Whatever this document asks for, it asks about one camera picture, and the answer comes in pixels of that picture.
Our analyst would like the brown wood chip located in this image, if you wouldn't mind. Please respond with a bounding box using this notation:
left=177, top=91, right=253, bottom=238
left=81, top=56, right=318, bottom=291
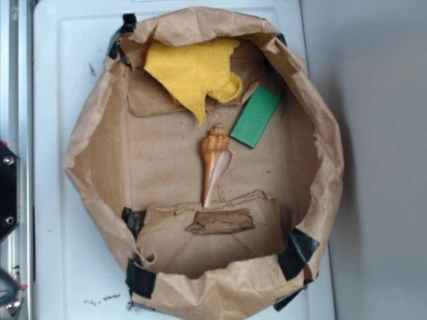
left=185, top=208, right=255, bottom=235

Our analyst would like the orange conch seashell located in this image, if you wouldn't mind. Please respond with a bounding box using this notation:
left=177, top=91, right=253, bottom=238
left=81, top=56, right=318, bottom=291
left=200, top=123, right=234, bottom=207

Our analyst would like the green rectangular block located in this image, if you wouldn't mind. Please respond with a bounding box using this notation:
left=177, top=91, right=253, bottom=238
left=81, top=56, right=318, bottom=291
left=230, top=87, right=281, bottom=149

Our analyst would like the brown paper bag bin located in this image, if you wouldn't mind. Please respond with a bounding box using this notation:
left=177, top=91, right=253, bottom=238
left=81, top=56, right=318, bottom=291
left=64, top=7, right=344, bottom=319

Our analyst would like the yellow cloth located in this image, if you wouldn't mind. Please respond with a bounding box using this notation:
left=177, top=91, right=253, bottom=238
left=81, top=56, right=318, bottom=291
left=144, top=38, right=243, bottom=125

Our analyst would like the white plastic tray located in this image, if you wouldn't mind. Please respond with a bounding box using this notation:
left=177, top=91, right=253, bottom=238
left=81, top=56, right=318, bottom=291
left=33, top=1, right=336, bottom=319

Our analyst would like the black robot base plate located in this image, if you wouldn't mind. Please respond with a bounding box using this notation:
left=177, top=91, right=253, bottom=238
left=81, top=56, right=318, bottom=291
left=0, top=141, right=20, bottom=242

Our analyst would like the aluminium frame rail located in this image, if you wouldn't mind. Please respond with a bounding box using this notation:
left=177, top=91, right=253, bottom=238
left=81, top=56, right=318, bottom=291
left=1, top=1, right=36, bottom=319

